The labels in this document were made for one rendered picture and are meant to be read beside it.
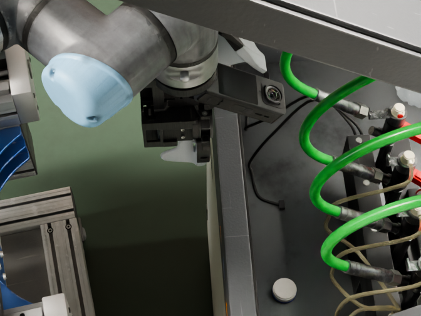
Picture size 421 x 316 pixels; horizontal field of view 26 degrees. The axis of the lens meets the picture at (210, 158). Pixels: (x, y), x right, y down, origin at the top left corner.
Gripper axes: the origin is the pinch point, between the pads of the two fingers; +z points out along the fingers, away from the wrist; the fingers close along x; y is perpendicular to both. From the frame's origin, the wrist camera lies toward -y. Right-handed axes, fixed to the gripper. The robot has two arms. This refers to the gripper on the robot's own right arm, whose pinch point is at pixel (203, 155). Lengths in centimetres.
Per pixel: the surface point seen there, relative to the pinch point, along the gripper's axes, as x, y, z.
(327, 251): 12.7, -14.6, 3.7
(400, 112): -11.2, -29.0, 10.1
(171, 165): -69, 5, 123
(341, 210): 4.2, -18.3, 9.8
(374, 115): -11.9, -25.6, 11.6
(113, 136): -80, 22, 123
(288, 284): 2.7, -13.4, 38.7
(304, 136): -3.3, -13.5, 2.2
